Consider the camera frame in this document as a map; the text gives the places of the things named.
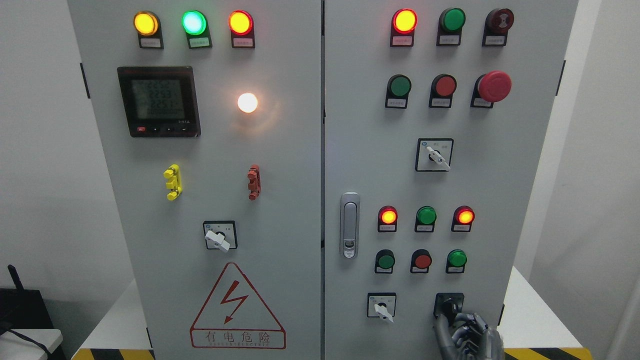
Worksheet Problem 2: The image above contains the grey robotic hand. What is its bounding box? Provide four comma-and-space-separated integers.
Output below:
434, 312, 505, 360

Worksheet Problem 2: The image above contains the black rotary knob switch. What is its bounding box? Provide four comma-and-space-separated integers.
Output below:
433, 292, 465, 322

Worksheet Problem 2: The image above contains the white platform with hazard stripes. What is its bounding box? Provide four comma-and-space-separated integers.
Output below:
73, 268, 592, 360

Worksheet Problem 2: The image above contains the green illuminated button lower right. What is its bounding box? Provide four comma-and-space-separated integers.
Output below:
445, 249, 468, 274

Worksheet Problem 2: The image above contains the red push button lower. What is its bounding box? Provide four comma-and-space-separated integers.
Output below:
409, 249, 433, 274

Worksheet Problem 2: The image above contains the red push button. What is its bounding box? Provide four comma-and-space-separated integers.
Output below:
409, 249, 433, 274
429, 73, 457, 109

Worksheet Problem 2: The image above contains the green push button lower left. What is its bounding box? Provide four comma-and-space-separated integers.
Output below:
374, 249, 396, 274

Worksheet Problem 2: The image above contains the green push button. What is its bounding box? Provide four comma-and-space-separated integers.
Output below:
385, 74, 412, 109
374, 249, 396, 274

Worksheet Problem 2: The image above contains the red indicator light middle right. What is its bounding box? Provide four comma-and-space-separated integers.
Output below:
450, 205, 475, 233

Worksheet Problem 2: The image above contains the green indicator light middle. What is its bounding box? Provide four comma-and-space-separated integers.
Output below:
414, 206, 437, 233

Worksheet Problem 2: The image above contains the red lit indicator middle left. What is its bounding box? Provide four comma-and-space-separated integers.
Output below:
377, 205, 398, 233

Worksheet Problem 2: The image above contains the red lit indicator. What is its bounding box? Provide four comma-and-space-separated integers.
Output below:
390, 7, 418, 48
377, 205, 398, 233

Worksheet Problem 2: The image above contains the red electrical hazard warning sticker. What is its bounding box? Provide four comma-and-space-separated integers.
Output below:
189, 262, 287, 350

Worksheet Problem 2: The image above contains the grey electrical control cabinet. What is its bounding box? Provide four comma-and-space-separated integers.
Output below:
68, 0, 578, 360

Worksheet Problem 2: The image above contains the red push button upper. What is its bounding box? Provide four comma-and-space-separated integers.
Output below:
429, 73, 457, 109

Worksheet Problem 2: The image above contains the red emergency stop mushroom button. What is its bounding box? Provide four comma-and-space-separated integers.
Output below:
470, 70, 513, 109

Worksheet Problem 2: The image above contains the green push button upper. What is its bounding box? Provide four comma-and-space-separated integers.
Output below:
385, 74, 412, 109

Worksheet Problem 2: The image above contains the red terminal connector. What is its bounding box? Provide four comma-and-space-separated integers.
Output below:
247, 164, 262, 201

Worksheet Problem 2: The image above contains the dark red buzzer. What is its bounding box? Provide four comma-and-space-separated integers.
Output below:
482, 7, 515, 47

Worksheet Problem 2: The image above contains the green indicator light top right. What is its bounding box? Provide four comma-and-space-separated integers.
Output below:
436, 7, 466, 47

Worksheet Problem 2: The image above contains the red lit indicator top right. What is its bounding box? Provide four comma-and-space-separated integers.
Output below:
390, 7, 418, 48

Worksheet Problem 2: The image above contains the white lit indicator lamp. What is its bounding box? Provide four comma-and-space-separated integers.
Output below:
237, 92, 259, 114

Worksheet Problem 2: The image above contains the yellow terminal connector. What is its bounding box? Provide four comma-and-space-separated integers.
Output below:
163, 163, 183, 201

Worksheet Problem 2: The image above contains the red indicator light left door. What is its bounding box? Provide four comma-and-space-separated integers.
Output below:
228, 9, 256, 49

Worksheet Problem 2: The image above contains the black digital power meter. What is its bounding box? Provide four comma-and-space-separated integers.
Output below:
117, 66, 201, 138

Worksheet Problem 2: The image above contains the green lit indicator light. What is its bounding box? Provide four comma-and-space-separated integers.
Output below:
181, 9, 212, 49

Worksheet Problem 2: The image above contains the yellow indicator light top left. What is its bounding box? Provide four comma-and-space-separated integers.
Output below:
133, 10, 164, 49

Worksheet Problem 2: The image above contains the black device with antenna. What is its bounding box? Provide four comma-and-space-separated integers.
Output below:
0, 264, 55, 334

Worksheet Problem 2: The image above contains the white selector switch lower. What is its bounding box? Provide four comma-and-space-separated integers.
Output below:
366, 292, 397, 324

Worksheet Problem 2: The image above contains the white selector switch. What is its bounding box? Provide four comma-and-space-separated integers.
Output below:
414, 137, 454, 173
366, 292, 397, 324

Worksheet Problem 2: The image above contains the silver door handle lock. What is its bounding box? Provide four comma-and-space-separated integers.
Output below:
339, 192, 361, 259

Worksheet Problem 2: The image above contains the white selector switch upper right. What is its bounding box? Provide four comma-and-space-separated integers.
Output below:
414, 137, 454, 173

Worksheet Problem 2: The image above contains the white selector switch left door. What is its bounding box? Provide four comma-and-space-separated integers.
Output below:
202, 220, 238, 253

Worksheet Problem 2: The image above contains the white box with black cable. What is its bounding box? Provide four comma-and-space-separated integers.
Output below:
0, 329, 63, 360

